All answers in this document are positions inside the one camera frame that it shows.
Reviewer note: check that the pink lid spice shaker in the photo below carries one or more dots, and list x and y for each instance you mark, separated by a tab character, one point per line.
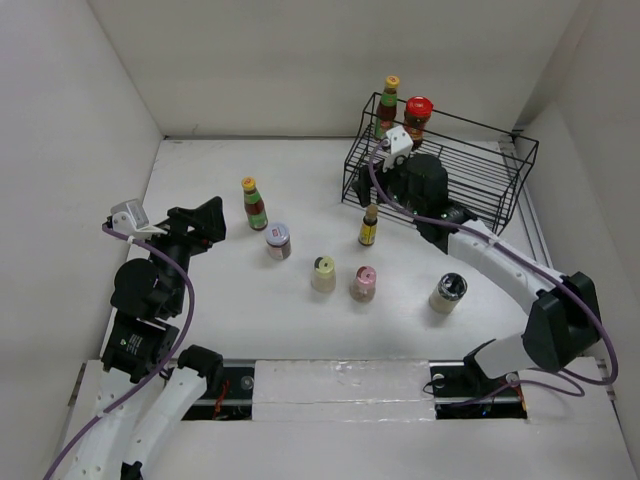
363	286

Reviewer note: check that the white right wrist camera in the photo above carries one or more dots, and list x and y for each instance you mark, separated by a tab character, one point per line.
399	143

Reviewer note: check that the black wire shelf rack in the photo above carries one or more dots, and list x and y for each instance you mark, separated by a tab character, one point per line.
487	167

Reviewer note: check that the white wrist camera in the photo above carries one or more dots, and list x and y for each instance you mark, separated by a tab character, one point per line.
130	219
399	143

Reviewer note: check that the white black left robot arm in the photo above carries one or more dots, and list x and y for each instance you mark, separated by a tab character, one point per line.
148	380

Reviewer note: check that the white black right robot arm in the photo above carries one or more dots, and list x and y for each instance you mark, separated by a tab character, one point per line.
563	312

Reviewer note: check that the yellow lid spice shaker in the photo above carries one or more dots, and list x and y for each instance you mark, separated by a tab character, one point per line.
323	275

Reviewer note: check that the small brown cork bottle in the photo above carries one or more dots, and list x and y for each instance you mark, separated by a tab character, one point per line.
368	229

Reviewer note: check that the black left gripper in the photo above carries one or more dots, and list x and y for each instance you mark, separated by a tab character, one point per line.
207	219

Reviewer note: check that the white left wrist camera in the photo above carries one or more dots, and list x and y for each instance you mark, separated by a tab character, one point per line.
130	219

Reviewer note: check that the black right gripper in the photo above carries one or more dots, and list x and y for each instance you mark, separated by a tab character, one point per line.
363	185

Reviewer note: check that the white lid dark jar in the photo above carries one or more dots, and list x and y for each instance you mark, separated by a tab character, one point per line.
278	240

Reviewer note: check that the black lid spice shaker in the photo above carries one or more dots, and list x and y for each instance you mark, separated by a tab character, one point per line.
449	291

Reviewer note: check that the yellow cap sauce bottle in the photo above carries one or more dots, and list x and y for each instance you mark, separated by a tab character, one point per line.
254	205
387	108

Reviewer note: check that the red lid chili jar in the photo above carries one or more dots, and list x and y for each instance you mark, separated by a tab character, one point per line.
418	111

